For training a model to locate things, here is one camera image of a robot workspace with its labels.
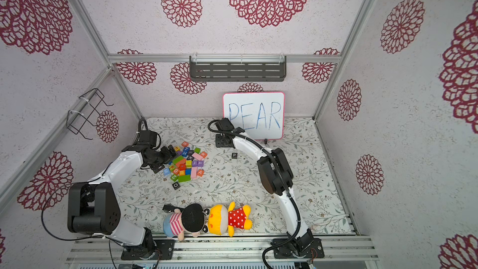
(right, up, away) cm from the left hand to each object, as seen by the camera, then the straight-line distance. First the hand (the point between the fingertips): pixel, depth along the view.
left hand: (174, 159), depth 91 cm
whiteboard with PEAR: (+44, +23, +12) cm, 51 cm away
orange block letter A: (+12, -7, +4) cm, 15 cm away
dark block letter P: (+29, +1, +12) cm, 32 cm away
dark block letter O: (+1, -13, -1) cm, 13 cm away
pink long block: (+9, -7, +4) cm, 12 cm away
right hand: (+21, +10, +8) cm, 25 cm away
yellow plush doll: (+25, -22, -16) cm, 37 cm away
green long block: (+5, -10, +4) cm, 12 cm away
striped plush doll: (+13, -21, -17) cm, 30 cm away
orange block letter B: (+1, +7, +16) cm, 18 cm away
